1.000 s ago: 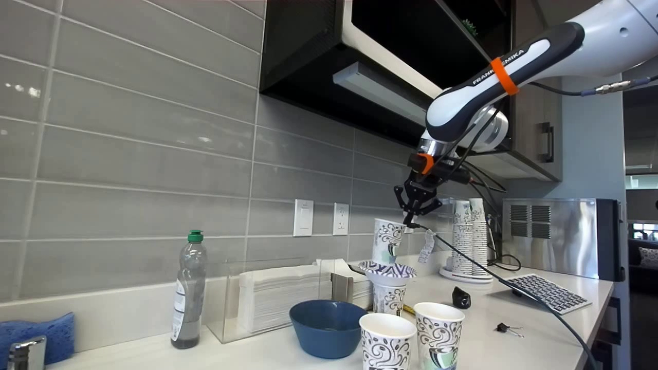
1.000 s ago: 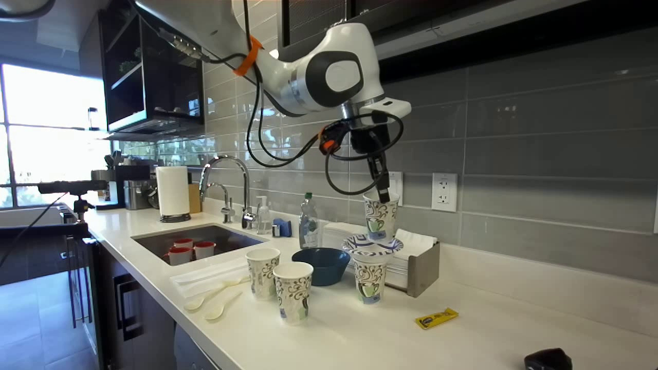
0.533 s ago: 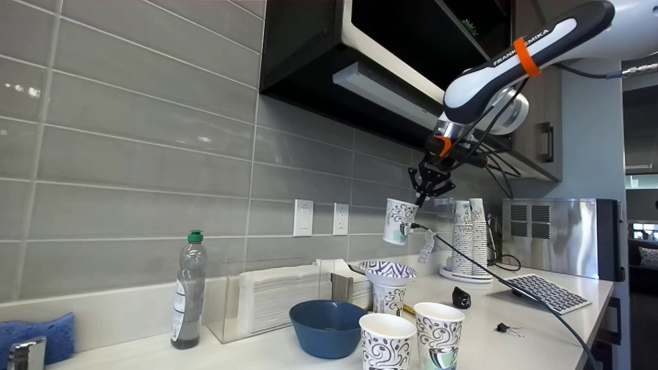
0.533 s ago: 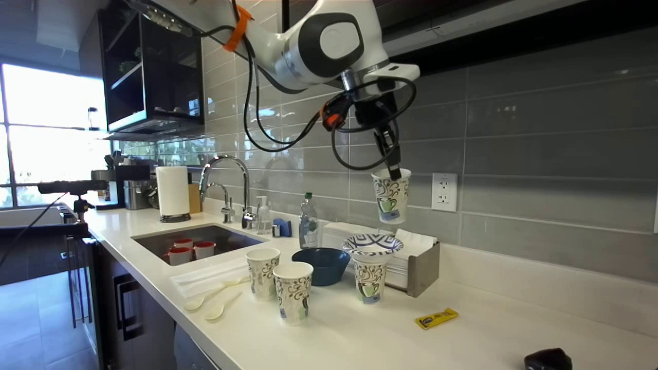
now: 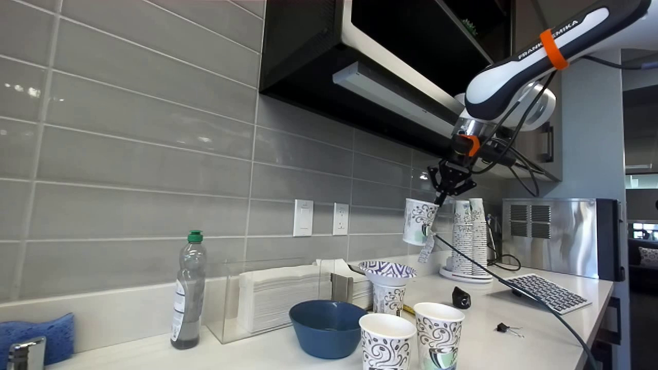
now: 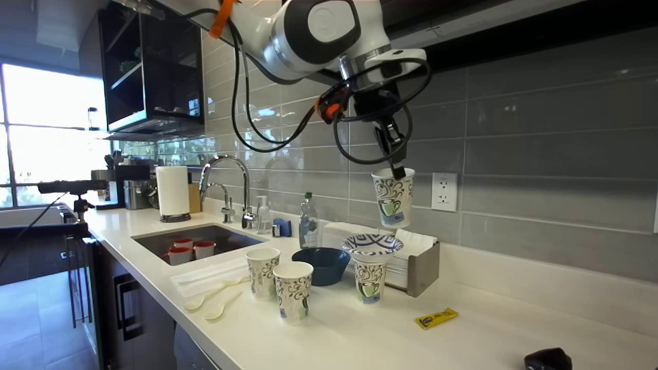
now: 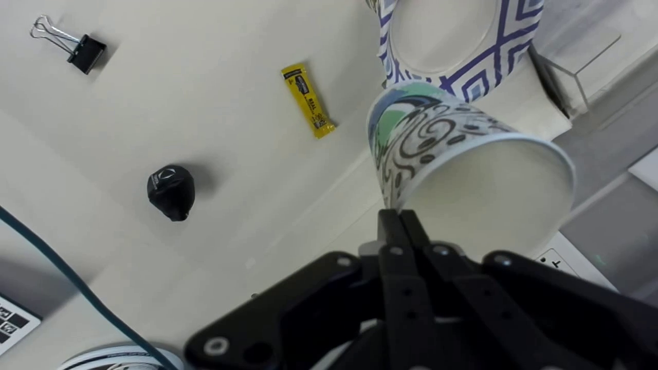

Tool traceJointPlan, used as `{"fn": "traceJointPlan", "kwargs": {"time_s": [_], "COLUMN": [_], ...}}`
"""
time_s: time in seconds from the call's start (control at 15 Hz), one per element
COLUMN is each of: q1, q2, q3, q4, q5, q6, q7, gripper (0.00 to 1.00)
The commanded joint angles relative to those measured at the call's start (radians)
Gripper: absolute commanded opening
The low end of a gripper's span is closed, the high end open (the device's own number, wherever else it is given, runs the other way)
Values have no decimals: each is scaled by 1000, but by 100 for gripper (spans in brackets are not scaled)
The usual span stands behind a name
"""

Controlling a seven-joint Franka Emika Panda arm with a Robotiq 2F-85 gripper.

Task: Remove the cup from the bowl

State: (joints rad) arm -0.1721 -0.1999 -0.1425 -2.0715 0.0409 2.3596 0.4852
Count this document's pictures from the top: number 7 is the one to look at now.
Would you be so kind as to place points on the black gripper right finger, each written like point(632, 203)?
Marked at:
point(536, 315)

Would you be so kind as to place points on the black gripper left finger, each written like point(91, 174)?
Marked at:
point(309, 320)

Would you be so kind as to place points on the patterned paper cup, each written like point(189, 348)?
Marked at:
point(445, 143)

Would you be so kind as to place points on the blue diamond patterned bowl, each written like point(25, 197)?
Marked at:
point(480, 75)

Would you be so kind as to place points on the small black rounded object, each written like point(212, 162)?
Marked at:
point(172, 191)

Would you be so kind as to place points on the yellow snack packet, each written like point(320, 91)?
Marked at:
point(309, 99)

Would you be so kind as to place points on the white printed marker tag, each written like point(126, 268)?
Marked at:
point(13, 325)

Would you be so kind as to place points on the black binder clip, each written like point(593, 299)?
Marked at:
point(84, 51)

